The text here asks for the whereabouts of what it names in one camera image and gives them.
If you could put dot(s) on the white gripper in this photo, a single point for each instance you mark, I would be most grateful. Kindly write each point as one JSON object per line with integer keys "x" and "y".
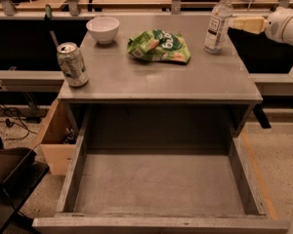
{"x": 278, "y": 26}

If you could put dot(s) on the clear plastic water bottle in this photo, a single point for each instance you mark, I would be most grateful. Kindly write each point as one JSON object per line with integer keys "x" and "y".
{"x": 218, "y": 27}

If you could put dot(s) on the silver green soda can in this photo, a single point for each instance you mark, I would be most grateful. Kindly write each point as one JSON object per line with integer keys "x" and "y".
{"x": 72, "y": 64}

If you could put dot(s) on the green chip bag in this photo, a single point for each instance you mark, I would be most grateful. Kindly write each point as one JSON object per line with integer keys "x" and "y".
{"x": 158, "y": 45}

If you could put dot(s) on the white ceramic bowl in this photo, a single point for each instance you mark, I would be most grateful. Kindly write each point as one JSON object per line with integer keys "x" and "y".
{"x": 103, "y": 29}

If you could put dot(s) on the grey cabinet with open drawer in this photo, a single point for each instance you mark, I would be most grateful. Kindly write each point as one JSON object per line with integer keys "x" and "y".
{"x": 158, "y": 148}

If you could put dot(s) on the light wooden box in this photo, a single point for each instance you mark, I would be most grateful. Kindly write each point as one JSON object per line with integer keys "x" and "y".
{"x": 51, "y": 138}

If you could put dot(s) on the black chair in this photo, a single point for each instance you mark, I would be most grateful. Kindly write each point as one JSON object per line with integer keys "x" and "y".
{"x": 20, "y": 174}

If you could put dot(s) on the green handled tool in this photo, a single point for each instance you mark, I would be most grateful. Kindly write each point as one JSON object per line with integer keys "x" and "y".
{"x": 48, "y": 19}

